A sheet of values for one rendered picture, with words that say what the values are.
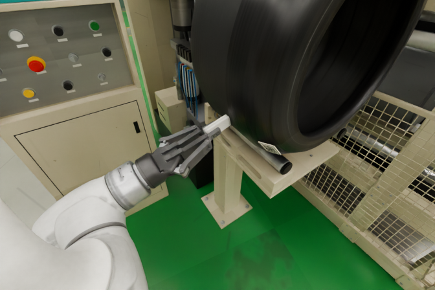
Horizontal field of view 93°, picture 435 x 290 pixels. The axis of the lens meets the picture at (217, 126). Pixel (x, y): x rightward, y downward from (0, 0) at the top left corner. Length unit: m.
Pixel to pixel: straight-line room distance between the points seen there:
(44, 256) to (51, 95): 0.83
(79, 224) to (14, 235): 0.15
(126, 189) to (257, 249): 1.14
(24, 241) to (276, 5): 0.43
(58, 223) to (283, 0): 0.52
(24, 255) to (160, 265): 1.19
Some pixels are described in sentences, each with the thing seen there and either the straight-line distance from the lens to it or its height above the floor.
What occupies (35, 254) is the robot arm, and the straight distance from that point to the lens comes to 0.32.
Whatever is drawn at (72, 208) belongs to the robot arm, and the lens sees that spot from 0.48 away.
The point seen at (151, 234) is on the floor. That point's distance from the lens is 1.56.
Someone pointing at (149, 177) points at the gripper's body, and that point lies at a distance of 0.46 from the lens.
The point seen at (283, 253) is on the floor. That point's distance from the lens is 1.51.
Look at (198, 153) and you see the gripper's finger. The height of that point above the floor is 1.05.
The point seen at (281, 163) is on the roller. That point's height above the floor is 0.92.
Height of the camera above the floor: 1.37
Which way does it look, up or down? 39 degrees down
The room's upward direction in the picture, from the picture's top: straight up
